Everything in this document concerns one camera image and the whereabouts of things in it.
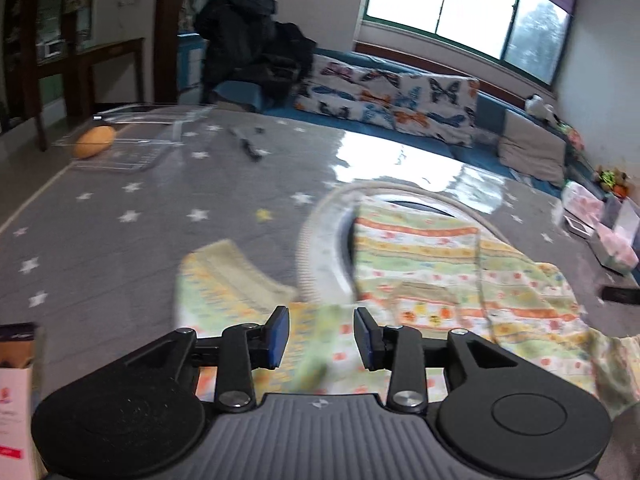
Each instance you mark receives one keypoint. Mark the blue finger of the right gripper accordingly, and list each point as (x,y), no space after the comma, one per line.
(620,295)

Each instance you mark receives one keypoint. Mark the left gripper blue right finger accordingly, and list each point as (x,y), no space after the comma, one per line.
(398,349)

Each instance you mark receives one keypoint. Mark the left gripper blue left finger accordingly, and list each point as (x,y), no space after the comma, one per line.
(244,348)

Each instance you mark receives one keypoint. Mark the colourful patterned child's garment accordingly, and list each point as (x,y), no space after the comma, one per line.
(421,270)

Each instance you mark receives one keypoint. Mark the pink tissue pack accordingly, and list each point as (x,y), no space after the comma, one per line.
(582,205)
(612,251)

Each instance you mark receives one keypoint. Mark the colourful stuffed toys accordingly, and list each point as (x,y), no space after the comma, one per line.
(612,181)

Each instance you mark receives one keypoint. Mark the grey pillow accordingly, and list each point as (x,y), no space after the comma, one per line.
(532,150)

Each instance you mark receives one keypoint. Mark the blue sofa bench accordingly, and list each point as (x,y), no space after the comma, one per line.
(489,123)

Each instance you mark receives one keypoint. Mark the black marker pen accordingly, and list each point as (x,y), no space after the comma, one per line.
(246,146)

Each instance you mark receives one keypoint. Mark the white plush toy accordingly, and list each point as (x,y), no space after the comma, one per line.
(536,107)

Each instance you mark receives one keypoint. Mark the pink white carton box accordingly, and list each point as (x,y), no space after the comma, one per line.
(20,385)

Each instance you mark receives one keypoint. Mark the clear plastic tray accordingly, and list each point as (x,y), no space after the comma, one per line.
(145,133)

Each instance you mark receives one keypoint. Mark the butterfly print cushion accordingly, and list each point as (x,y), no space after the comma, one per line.
(434,106)

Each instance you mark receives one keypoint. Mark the orange bread roll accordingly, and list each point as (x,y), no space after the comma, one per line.
(94,141)

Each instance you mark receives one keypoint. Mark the black backpack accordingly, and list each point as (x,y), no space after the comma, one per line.
(288,58)

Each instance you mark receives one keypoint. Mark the blue white cabinet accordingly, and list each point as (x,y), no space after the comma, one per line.
(191,48)

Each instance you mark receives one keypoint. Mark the person in dark jacket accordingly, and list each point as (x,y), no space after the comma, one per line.
(236,34)

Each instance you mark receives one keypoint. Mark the window with green frame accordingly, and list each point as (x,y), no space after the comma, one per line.
(527,36)

